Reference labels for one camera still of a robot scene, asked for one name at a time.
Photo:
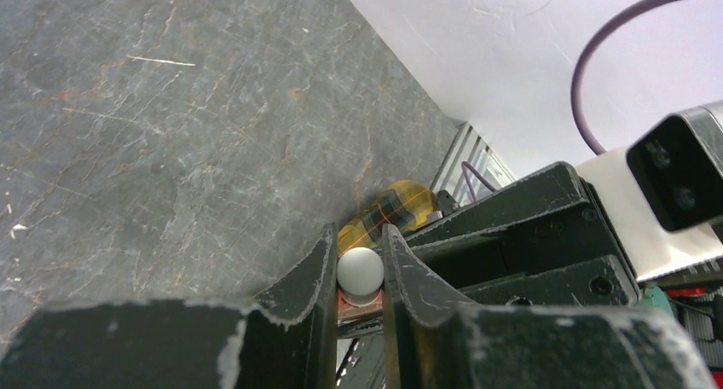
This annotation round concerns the pink nail polish bottle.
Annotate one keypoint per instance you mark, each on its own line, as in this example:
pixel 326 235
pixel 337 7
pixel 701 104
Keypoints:
pixel 350 313

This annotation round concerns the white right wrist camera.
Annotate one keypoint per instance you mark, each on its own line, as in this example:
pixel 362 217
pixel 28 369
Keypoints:
pixel 663 194

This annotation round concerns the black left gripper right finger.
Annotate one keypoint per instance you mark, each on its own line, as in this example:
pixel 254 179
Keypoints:
pixel 436 337

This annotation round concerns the white nail polish cap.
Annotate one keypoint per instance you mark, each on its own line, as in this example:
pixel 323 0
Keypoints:
pixel 360 274

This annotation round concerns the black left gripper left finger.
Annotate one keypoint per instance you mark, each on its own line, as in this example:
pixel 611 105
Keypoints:
pixel 283 337

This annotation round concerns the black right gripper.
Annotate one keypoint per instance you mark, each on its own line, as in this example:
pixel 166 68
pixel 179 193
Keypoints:
pixel 542 240

